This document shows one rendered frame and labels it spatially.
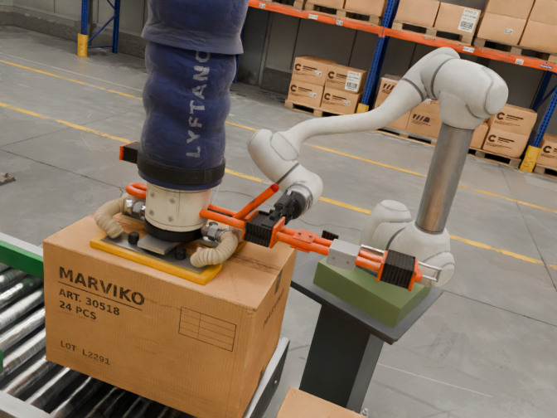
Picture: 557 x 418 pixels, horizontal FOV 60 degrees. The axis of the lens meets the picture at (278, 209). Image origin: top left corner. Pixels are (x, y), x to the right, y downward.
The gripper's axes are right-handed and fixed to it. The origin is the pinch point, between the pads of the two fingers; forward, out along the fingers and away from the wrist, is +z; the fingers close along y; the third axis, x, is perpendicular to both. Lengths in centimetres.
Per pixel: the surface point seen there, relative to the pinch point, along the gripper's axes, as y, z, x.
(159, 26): -44, 11, 30
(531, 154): 98, -701, -193
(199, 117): -26.0, 7.8, 19.6
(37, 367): 64, 15, 61
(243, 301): 12.6, 15.7, -1.4
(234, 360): 29.2, 17.1, -2.5
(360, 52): 19, -835, 123
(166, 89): -31.0, 10.8, 27.1
